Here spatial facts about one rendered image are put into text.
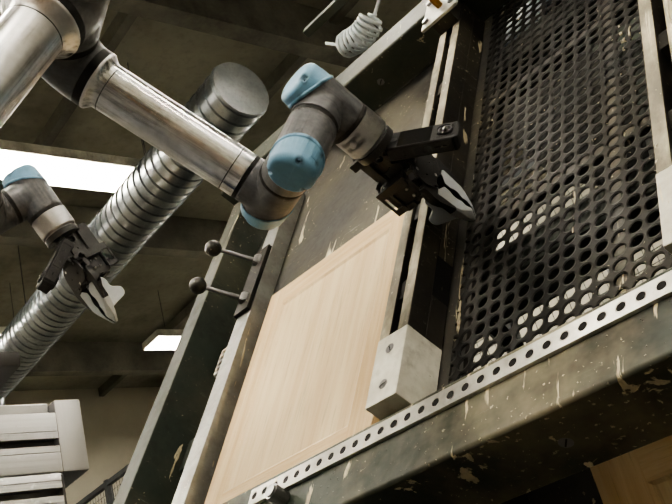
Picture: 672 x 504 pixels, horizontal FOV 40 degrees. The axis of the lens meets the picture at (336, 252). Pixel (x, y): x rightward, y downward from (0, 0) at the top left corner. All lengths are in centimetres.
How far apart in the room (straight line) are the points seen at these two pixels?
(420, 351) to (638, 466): 32
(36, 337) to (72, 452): 556
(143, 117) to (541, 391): 71
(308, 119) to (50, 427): 54
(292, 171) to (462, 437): 44
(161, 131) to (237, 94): 331
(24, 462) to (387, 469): 44
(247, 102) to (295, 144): 343
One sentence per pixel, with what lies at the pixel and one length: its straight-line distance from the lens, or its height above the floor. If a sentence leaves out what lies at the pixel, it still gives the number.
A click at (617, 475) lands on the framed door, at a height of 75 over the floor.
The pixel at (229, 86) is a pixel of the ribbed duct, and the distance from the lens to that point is 472.
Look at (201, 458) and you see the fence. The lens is 176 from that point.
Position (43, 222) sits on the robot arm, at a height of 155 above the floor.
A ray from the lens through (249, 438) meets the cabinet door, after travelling 168.
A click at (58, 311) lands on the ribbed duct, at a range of 638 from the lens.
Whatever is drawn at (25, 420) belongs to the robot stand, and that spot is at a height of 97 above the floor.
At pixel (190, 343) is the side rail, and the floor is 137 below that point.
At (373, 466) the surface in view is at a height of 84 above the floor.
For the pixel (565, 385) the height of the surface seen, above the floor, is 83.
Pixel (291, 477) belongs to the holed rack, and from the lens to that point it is 138.
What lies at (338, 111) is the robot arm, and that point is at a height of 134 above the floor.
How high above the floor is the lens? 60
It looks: 24 degrees up
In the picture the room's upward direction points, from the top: 16 degrees counter-clockwise
